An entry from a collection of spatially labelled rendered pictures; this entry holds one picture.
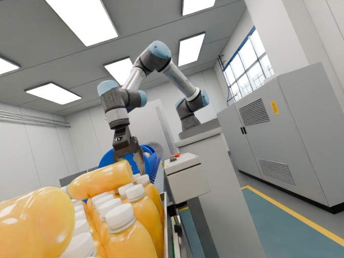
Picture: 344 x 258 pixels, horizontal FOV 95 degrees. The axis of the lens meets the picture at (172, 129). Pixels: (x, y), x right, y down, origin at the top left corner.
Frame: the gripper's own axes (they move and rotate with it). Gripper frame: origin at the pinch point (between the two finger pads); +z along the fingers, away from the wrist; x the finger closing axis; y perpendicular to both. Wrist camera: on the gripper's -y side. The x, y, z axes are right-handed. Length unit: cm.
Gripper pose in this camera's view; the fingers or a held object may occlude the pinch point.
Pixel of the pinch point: (135, 177)
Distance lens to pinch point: 57.3
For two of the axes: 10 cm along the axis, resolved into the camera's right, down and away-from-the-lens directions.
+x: -9.4, 3.2, -0.8
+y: -0.5, 1.0, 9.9
